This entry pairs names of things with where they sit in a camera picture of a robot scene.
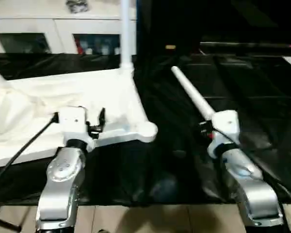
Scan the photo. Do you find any white plastic table top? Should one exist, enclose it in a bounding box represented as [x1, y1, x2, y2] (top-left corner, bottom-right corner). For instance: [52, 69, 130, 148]
[0, 67, 159, 169]

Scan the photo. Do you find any black plastic mat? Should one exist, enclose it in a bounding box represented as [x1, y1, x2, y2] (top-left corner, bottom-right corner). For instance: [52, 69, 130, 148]
[0, 51, 291, 204]

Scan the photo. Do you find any black low shelf board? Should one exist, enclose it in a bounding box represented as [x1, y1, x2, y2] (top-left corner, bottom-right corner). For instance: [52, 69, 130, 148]
[199, 42, 291, 53]

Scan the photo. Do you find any white sideboard cabinet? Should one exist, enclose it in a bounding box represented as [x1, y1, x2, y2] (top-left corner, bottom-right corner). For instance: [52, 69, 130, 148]
[0, 0, 138, 55]

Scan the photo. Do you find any grey crumpled object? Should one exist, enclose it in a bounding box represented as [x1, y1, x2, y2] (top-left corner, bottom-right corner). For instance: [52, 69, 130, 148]
[66, 0, 90, 14]

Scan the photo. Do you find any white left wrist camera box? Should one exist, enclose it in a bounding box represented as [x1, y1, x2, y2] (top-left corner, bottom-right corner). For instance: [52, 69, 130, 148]
[55, 106, 96, 150]

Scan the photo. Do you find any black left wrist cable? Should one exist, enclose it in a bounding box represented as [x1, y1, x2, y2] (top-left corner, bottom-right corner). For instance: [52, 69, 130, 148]
[0, 113, 60, 191]

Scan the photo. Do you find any black folding table frame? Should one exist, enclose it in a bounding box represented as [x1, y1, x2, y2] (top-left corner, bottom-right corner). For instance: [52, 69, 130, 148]
[0, 217, 21, 233]

